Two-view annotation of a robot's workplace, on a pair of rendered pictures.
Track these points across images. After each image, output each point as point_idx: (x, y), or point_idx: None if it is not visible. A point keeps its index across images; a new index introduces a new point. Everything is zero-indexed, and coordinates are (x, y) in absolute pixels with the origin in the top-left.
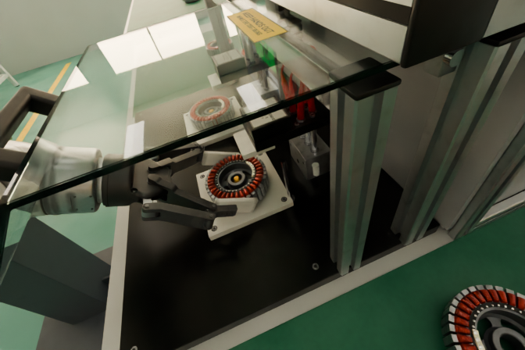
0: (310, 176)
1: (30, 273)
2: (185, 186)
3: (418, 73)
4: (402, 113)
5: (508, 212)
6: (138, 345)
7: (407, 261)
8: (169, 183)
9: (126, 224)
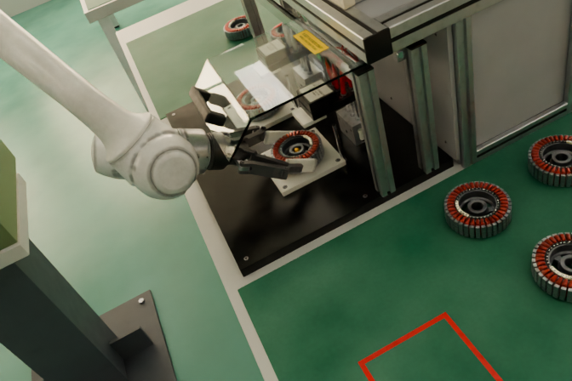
0: (358, 142)
1: (54, 310)
2: None
3: None
4: None
5: (503, 145)
6: (248, 255)
7: (431, 185)
8: (252, 150)
9: (201, 204)
